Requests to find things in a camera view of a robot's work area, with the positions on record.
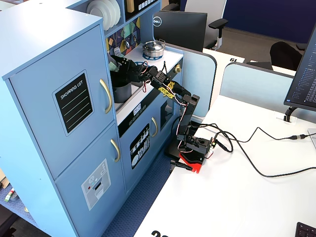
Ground brown cardboard box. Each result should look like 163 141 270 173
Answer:
0 169 10 190

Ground green white small box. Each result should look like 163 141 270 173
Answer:
3 187 16 202

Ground monitor showing code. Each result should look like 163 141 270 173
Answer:
283 23 316 112

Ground black table clamp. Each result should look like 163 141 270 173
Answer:
169 159 194 172

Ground black Dell monitor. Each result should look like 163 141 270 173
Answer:
153 11 208 52

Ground white plate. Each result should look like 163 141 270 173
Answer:
86 0 111 32
108 0 121 24
98 0 117 28

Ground steel pot with lid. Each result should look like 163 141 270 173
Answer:
142 40 165 58

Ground black power cable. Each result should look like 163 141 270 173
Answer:
214 132 316 178

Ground silver laptop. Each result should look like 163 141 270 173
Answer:
307 128 316 149

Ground black monitor stand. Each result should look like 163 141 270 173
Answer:
283 106 298 122

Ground black office chair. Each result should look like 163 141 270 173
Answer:
270 41 308 72

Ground red mounting plate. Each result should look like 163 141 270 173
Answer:
179 151 213 174

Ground gray office chair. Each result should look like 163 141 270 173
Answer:
160 0 229 50

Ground black camera cable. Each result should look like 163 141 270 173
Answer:
197 123 308 149

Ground blue toy kitchen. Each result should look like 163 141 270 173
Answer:
0 0 185 237

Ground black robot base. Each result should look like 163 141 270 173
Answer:
177 133 214 156

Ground gray cooking pot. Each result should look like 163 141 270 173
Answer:
112 82 133 104

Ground black keyboard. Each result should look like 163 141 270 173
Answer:
295 222 316 237

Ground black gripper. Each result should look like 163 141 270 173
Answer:
111 56 149 83

